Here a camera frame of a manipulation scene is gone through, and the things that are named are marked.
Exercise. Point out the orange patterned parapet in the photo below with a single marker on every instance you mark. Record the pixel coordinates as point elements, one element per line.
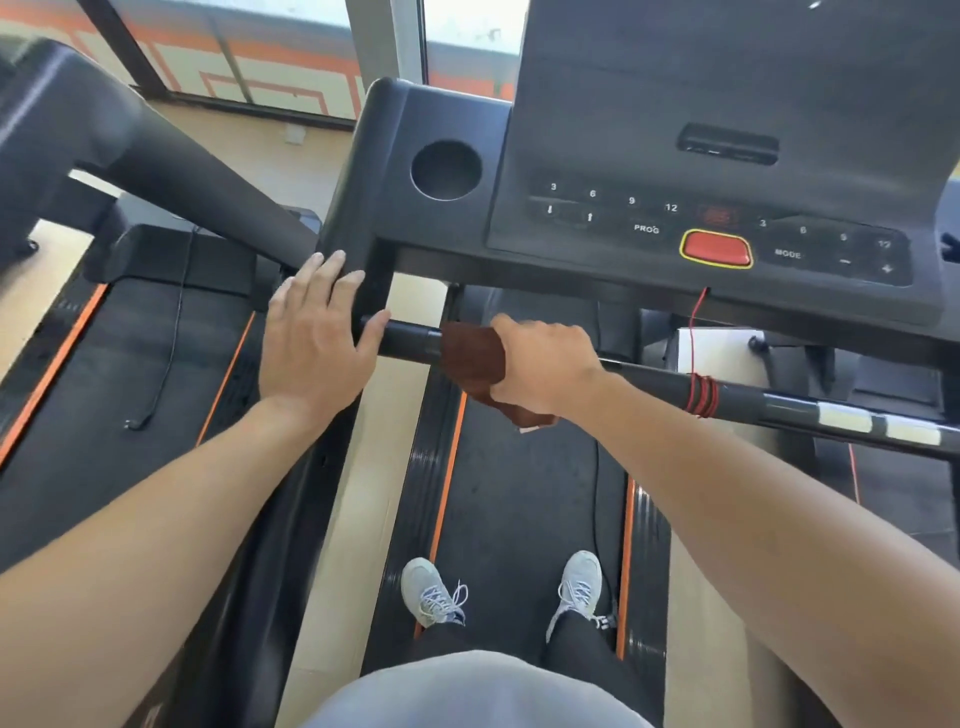
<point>262,67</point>

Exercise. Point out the person's right hand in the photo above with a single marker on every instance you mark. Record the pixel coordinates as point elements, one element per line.
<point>551,367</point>

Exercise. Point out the black window frame post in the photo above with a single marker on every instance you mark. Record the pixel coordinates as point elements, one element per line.
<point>120,45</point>

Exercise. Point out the person's grey shoe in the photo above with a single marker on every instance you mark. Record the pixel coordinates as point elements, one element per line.
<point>577,585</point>
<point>427,589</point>

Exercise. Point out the person's right forearm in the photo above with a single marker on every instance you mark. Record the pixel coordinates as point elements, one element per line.
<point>810,540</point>

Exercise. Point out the person's left forearm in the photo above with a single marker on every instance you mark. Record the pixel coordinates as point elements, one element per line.
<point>150,570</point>

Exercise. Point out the black treadmill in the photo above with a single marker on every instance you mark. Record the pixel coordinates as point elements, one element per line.
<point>112,360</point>
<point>600,75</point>

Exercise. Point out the person's right grey shoe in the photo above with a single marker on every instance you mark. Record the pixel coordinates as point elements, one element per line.
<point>577,585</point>

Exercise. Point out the person's left hand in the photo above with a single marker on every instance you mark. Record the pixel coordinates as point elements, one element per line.
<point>315,352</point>

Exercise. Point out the person's grey shirt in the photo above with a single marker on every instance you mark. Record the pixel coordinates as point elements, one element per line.
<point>480,694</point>

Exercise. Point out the person's left grey shoe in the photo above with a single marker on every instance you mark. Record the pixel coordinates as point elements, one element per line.
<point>427,589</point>

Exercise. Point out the white column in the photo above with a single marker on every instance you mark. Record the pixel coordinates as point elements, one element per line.
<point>382,37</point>

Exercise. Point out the grey metal floor bracket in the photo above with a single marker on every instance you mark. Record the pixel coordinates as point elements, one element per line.
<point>295,134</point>

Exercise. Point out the brown microfibre cloth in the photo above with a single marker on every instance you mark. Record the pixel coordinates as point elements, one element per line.
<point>469,360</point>

